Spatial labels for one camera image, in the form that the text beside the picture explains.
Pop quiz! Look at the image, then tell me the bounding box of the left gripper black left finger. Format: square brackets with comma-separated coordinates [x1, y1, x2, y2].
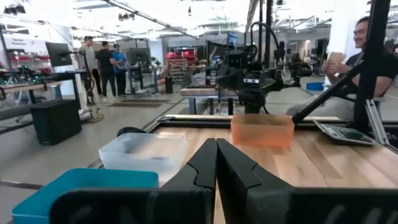
[161, 138, 218, 224]

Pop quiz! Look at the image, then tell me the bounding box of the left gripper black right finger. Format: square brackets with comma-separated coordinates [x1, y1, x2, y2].
[216, 138, 295, 224]

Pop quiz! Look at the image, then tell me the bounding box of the black robot station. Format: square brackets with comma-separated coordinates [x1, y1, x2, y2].
[287, 52, 313, 88]

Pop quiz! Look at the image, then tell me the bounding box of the orange plastic bin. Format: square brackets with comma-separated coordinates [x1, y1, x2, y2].
[230, 113, 295, 149]

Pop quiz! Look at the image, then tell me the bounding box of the wooden work table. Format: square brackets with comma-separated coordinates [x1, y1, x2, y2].
[179, 86, 240, 116]

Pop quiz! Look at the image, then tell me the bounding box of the blue plastic tub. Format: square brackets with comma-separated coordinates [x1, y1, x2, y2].
[305, 81, 325, 92]

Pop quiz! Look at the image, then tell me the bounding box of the blue lit screen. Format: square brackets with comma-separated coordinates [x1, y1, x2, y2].
[226, 30, 240, 46]

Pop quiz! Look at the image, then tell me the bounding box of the person's hand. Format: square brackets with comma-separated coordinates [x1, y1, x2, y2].
[321, 58, 343, 75]

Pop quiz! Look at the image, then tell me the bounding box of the clear plastic bin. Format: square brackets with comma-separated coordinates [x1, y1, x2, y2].
[98, 132, 188, 185]

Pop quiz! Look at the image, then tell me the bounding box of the parts shelf rack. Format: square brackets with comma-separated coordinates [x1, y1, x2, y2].
[164, 49, 200, 85]

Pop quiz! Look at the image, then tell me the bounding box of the tan card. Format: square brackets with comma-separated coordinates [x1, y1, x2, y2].
[326, 50, 347, 66]

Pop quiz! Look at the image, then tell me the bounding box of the white desk calculator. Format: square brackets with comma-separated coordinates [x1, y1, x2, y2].
[313, 119, 377, 147]

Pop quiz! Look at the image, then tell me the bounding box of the dark floor mat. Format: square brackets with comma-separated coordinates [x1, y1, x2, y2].
[108, 98, 171, 109]

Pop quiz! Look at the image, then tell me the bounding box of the silver aluminium strut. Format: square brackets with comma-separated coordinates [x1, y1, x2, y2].
[364, 98, 390, 146]

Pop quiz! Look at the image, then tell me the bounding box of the person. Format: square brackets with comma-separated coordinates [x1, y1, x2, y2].
[285, 15, 398, 123]
[95, 40, 118, 98]
[111, 43, 129, 96]
[77, 35, 98, 102]

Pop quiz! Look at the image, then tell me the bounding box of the teal plastic bin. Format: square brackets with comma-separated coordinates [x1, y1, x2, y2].
[11, 167, 160, 224]

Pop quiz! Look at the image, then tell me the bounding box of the black cabinet box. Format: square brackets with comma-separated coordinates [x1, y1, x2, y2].
[29, 98, 83, 146]

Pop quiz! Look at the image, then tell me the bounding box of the black computer monitor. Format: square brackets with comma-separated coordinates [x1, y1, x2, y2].
[45, 41, 73, 68]

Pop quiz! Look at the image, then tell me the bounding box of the wooden work desk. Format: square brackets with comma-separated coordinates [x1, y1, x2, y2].
[0, 70, 93, 128]

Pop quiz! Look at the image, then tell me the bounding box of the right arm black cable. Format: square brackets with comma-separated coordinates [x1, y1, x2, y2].
[249, 21, 282, 68]

